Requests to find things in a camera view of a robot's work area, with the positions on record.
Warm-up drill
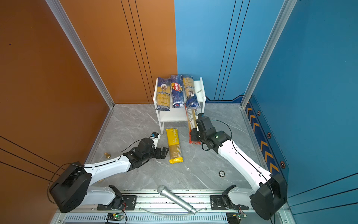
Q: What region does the red spaghetti pack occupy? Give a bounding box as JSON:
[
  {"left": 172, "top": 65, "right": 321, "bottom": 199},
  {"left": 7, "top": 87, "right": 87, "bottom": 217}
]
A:
[{"left": 185, "top": 107, "right": 201, "bottom": 145}]

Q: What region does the circuit board right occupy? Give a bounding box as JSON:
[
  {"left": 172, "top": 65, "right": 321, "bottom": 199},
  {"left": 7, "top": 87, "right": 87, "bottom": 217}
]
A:
[{"left": 226, "top": 213, "right": 247, "bottom": 224}]

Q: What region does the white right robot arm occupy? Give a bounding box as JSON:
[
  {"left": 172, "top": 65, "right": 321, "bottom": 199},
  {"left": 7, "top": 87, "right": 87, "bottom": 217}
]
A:
[{"left": 194, "top": 113, "right": 288, "bottom": 220}]

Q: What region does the aluminium corner post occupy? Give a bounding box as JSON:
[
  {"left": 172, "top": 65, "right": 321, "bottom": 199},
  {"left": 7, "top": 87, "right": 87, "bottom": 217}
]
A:
[
  {"left": 46, "top": 0, "right": 115, "bottom": 109},
  {"left": 241, "top": 0, "right": 297, "bottom": 109}
]

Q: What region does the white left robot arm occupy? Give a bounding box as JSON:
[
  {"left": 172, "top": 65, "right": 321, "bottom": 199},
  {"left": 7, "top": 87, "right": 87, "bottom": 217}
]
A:
[{"left": 49, "top": 137, "right": 169, "bottom": 213}]

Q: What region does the aluminium corner post right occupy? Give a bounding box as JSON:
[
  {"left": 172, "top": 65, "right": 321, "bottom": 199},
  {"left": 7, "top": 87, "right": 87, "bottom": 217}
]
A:
[{"left": 241, "top": 0, "right": 297, "bottom": 109}]

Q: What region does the silver microphone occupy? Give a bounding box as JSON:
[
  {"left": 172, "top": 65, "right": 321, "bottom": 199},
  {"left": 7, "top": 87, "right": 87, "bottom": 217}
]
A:
[{"left": 157, "top": 185, "right": 197, "bottom": 214}]

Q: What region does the aluminium corner post left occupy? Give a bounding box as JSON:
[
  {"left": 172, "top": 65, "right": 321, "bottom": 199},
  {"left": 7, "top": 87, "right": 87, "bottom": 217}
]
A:
[{"left": 46, "top": 0, "right": 115, "bottom": 109}]

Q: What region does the green circuit board left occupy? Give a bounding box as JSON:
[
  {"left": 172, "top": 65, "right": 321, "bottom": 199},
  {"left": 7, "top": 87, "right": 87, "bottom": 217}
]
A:
[{"left": 106, "top": 213, "right": 126, "bottom": 224}]

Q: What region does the blue yellow portrait spaghetti pack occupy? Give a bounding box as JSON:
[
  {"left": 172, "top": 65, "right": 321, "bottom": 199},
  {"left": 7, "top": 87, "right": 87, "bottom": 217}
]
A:
[{"left": 182, "top": 75, "right": 200, "bottom": 109}]

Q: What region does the white metal shelf rack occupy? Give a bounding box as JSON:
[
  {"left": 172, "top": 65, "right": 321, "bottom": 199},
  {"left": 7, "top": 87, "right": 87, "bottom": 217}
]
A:
[{"left": 153, "top": 77, "right": 206, "bottom": 134}]

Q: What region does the blue yellow pasta bag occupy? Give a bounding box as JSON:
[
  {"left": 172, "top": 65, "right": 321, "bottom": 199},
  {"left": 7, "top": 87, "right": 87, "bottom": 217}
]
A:
[{"left": 156, "top": 77, "right": 171, "bottom": 111}]

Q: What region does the small brass weight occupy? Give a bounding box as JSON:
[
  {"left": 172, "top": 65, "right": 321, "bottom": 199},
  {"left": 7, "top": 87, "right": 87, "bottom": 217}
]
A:
[{"left": 104, "top": 153, "right": 111, "bottom": 159}]

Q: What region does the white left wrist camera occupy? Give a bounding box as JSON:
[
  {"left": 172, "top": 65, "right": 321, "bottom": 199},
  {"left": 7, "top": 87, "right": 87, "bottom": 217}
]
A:
[{"left": 150, "top": 132, "right": 161, "bottom": 148}]

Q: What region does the dark blue Barilla spaghetti pack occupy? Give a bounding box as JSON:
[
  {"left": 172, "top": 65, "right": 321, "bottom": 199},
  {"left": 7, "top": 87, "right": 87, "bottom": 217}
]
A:
[{"left": 171, "top": 75, "right": 185, "bottom": 108}]

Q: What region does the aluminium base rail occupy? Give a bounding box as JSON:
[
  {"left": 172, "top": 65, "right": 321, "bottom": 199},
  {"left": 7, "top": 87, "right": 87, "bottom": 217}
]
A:
[{"left": 51, "top": 190, "right": 295, "bottom": 224}]

